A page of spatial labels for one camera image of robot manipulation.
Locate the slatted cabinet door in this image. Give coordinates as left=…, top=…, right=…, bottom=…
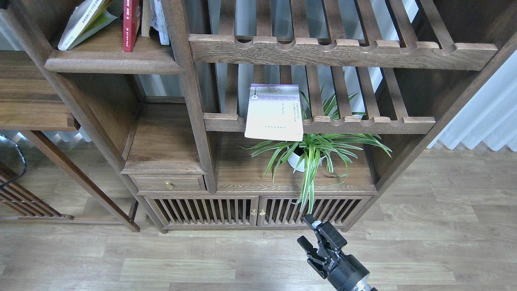
left=145, top=196, right=260, bottom=230
left=257, top=196, right=371, bottom=230

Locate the small wooden drawer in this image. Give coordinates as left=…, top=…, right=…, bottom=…
left=129, top=175, right=206, bottom=191

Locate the wooden side shelf unit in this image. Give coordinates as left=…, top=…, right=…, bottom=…
left=0, top=51, right=140, bottom=232

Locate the dark wooden bookshelf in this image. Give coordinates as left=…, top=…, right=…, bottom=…
left=1, top=0, right=516, bottom=232

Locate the upright tan book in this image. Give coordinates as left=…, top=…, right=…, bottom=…
left=141, top=0, right=151, bottom=38

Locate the left slatted cabinet door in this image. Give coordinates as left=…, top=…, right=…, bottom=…
left=145, top=196, right=260, bottom=230

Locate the green spider plant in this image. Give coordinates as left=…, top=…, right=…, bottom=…
left=250, top=91, right=392, bottom=213

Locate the pale purple white book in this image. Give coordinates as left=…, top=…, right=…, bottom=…
left=244, top=84, right=303, bottom=141

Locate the white plant pot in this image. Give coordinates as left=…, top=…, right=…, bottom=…
left=288, top=147, right=326, bottom=173

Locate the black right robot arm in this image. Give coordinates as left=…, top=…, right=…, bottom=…
left=297, top=214, right=376, bottom=291

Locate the red cover book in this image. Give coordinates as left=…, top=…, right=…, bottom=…
left=122, top=0, right=142, bottom=52

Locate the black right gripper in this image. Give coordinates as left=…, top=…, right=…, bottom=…
left=297, top=214, right=370, bottom=291

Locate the yellow cover book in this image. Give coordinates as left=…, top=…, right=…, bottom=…
left=58, top=0, right=116, bottom=51

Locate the white curtain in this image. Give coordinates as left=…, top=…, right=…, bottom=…
left=428, top=52, right=517, bottom=152

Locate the right slatted cabinet door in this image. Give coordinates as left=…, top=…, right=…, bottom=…
left=257, top=196, right=371, bottom=230

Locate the upright white book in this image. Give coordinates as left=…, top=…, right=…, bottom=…
left=150, top=0, right=170, bottom=45

